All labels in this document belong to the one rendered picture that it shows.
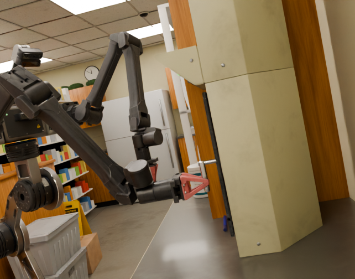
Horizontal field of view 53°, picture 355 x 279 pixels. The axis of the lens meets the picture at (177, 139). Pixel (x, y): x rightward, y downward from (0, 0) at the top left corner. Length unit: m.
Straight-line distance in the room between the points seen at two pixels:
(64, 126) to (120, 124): 5.05
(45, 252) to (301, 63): 2.36
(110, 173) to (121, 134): 5.06
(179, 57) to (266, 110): 0.27
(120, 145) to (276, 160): 5.24
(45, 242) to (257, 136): 2.31
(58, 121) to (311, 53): 0.86
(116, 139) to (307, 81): 5.03
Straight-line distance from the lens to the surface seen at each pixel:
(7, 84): 1.11
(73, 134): 1.05
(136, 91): 1.48
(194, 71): 0.94
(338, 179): 1.39
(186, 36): 1.33
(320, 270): 0.91
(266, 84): 0.99
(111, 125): 6.14
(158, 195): 1.01
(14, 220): 2.09
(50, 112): 1.06
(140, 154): 1.42
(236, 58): 0.94
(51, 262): 3.07
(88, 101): 1.67
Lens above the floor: 1.35
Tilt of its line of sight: 4 degrees down
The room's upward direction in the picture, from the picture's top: 12 degrees counter-clockwise
